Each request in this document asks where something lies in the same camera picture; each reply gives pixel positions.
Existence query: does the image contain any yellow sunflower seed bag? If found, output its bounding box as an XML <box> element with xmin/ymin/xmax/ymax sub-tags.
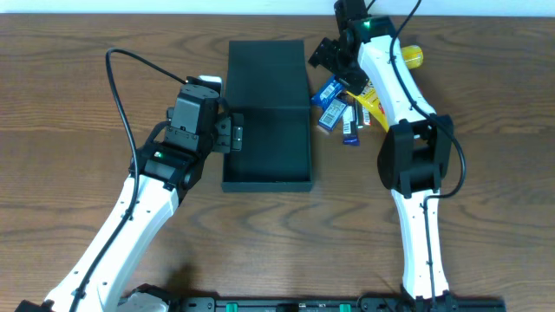
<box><xmin>347</xmin><ymin>81</ymin><xmax>389</xmax><ymax>132</ymax></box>

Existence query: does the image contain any blue snack bar wrapper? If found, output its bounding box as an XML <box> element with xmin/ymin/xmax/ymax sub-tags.
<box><xmin>310</xmin><ymin>75</ymin><xmax>344</xmax><ymax>110</ymax></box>

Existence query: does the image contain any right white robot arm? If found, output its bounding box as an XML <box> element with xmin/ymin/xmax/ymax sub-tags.
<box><xmin>309</xmin><ymin>0</ymin><xmax>453</xmax><ymax>311</ymax></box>

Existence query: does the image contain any black gift box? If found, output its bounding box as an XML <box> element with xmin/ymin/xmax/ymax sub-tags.
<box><xmin>221</xmin><ymin>41</ymin><xmax>313</xmax><ymax>192</ymax></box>

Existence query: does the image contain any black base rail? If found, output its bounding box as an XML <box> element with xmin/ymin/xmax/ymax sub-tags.
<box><xmin>175</xmin><ymin>294</ymin><xmax>506</xmax><ymax>312</ymax></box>

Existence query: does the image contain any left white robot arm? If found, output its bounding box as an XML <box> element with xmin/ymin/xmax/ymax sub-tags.
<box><xmin>17</xmin><ymin>76</ymin><xmax>242</xmax><ymax>311</ymax></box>

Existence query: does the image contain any small blue barcode packet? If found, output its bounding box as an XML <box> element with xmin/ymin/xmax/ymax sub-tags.
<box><xmin>318</xmin><ymin>99</ymin><xmax>348</xmax><ymax>132</ymax></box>

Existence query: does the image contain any dark blue candy stick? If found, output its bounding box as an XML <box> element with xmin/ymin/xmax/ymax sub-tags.
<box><xmin>342</xmin><ymin>106</ymin><xmax>360</xmax><ymax>146</ymax></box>

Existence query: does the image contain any yellow cylindrical can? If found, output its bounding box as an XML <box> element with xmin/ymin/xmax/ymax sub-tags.
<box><xmin>402</xmin><ymin>45</ymin><xmax>424</xmax><ymax>69</ymax></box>

